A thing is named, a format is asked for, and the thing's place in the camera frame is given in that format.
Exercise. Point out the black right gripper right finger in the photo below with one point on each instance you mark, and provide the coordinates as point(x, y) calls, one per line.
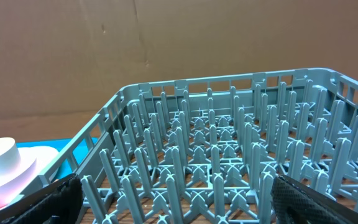
point(295, 203)

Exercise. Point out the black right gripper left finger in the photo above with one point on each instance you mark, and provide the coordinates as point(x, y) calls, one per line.
point(59, 202)

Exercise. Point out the grey dishwasher rack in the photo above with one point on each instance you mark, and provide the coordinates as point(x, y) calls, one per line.
point(210, 147)

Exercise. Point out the teal plastic tray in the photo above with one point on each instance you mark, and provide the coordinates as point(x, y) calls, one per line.
point(79, 153)

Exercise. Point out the pink plate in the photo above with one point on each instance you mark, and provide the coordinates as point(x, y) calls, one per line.
point(43, 155)

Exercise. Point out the pink shallow bowl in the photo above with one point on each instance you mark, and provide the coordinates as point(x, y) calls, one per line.
point(12, 183)

